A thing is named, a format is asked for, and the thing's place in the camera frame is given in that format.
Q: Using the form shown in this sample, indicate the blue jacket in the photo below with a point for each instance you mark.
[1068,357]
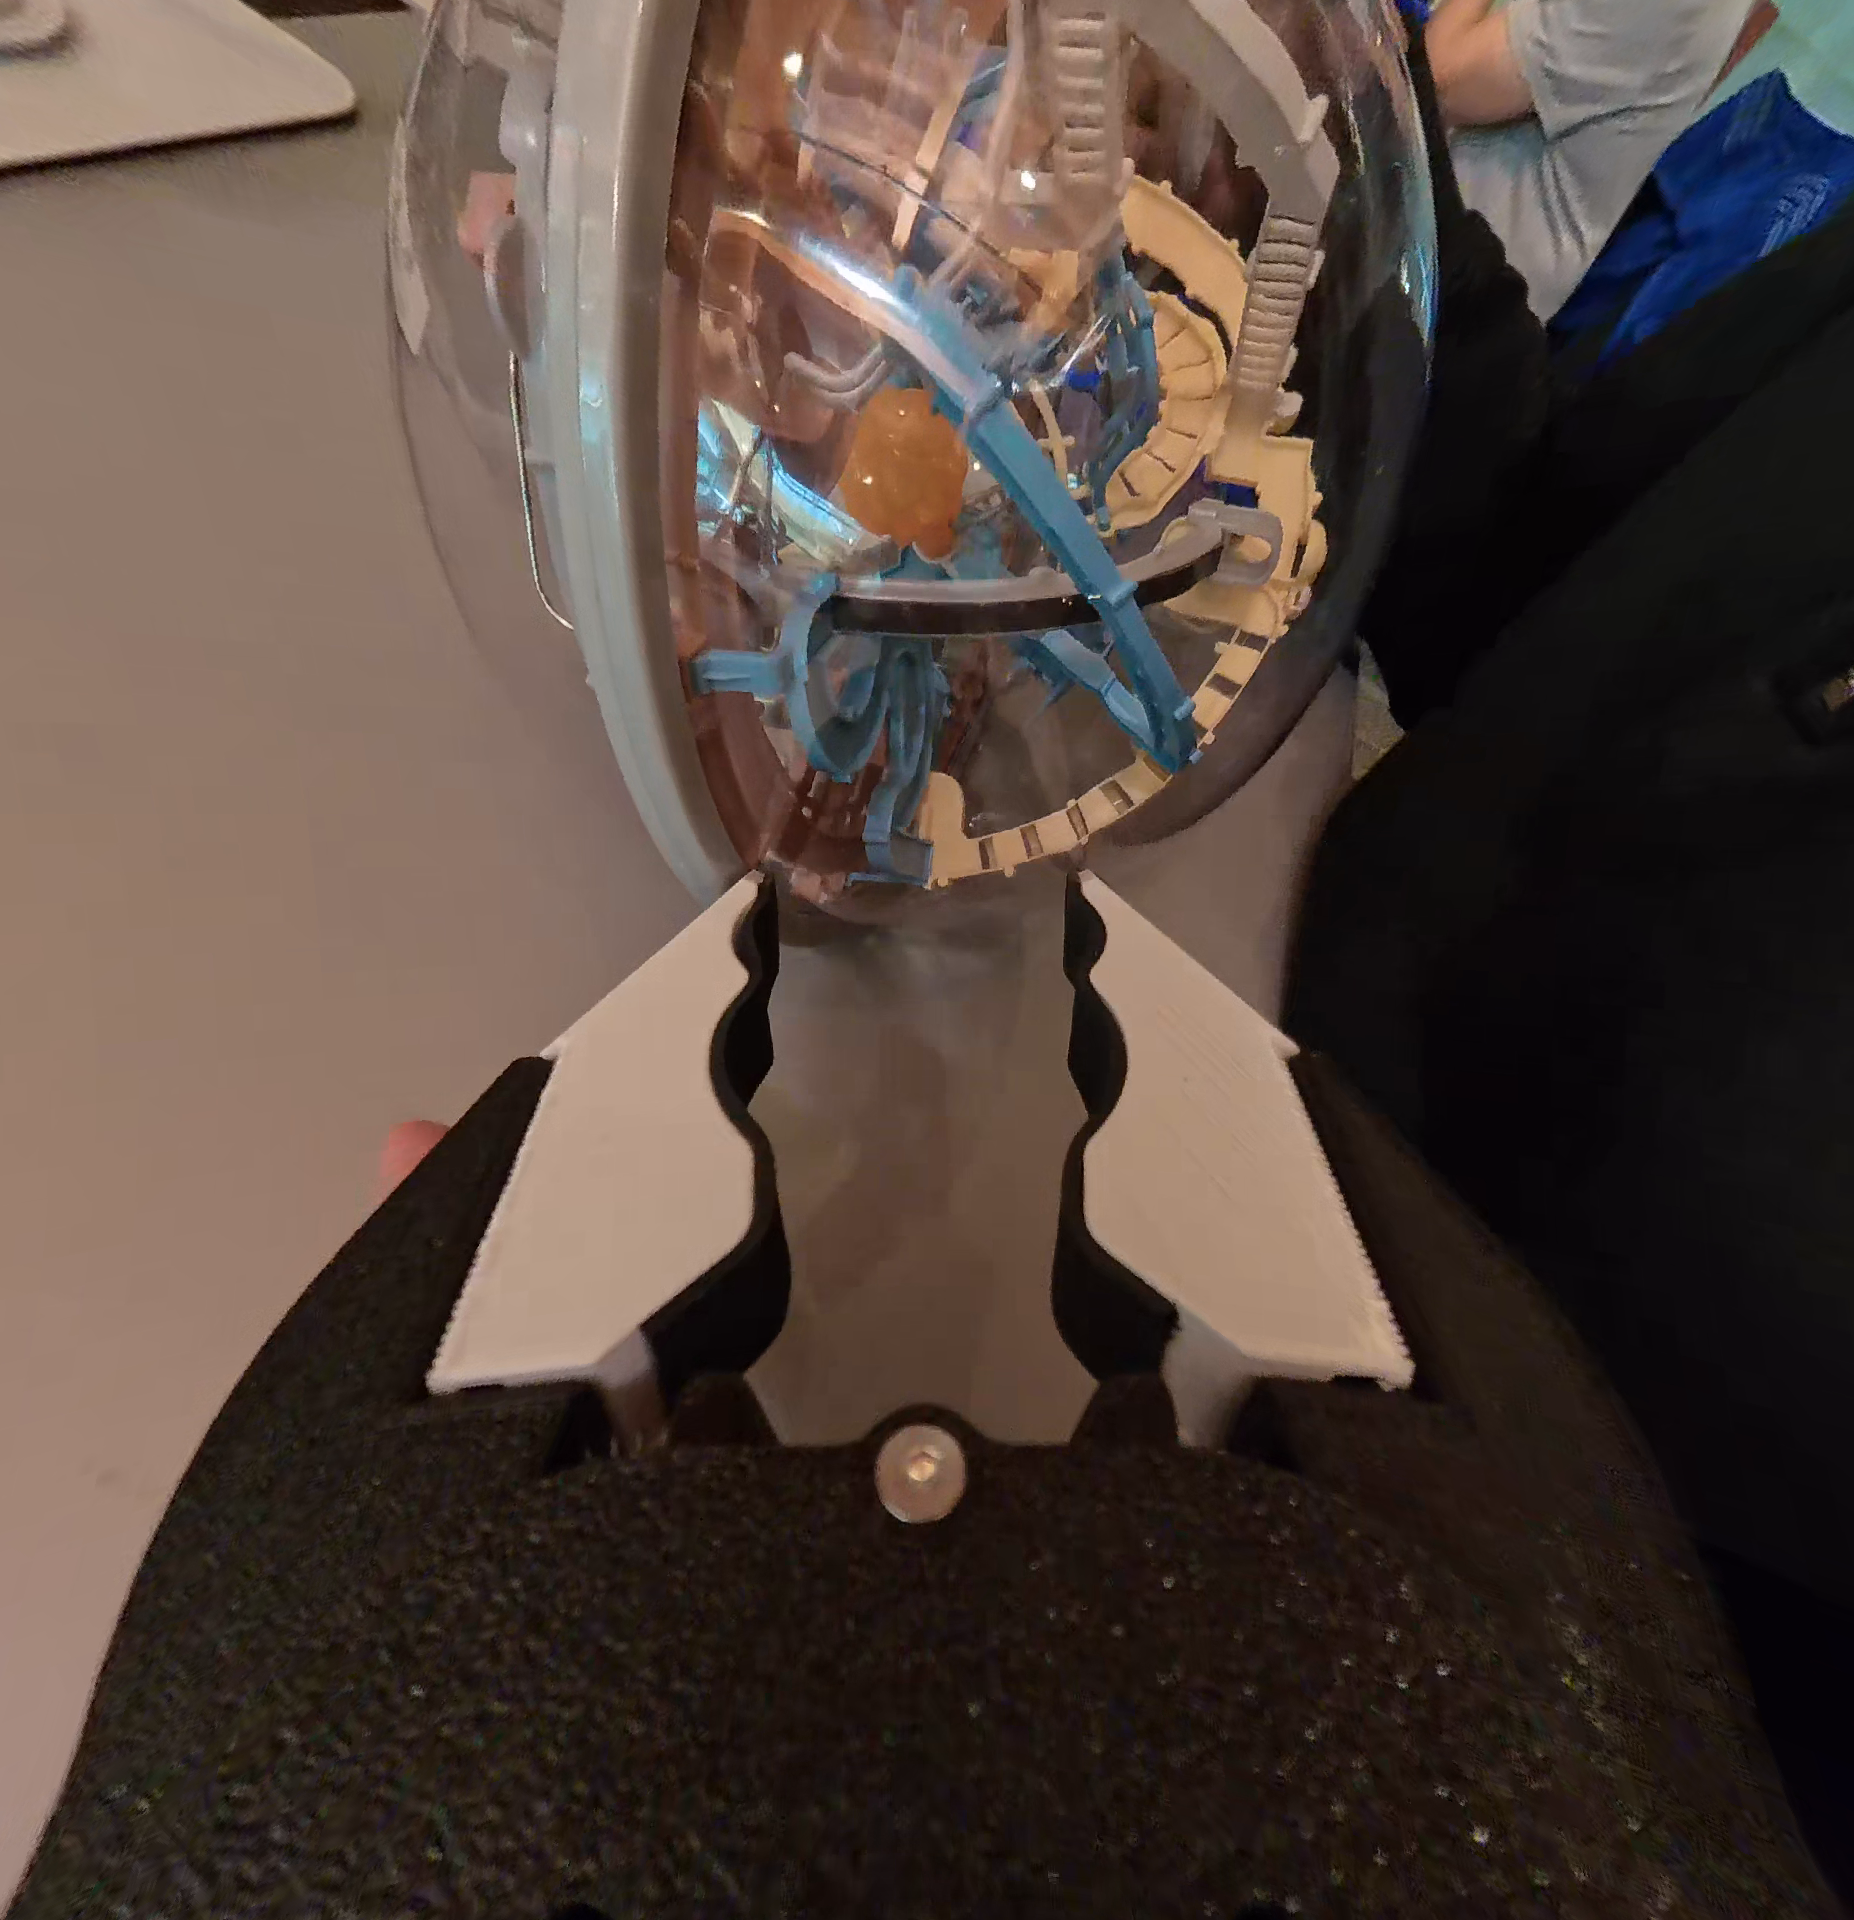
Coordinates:
[1718,207]

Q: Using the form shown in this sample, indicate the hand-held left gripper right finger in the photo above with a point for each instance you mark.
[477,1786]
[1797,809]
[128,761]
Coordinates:
[1241,1200]

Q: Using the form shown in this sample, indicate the person's left hand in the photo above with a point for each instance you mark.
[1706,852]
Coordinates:
[417,1159]

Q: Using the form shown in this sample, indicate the white monitor stand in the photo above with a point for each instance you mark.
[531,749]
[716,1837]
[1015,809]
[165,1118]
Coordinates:
[149,91]

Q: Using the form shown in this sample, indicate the clear plastic maze ball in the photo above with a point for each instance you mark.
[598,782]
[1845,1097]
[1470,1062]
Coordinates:
[896,446]

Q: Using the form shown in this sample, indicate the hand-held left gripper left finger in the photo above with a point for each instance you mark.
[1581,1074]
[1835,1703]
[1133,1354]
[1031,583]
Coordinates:
[598,1200]

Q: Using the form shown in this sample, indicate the person's black jacket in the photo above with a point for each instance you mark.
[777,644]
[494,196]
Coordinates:
[1617,901]

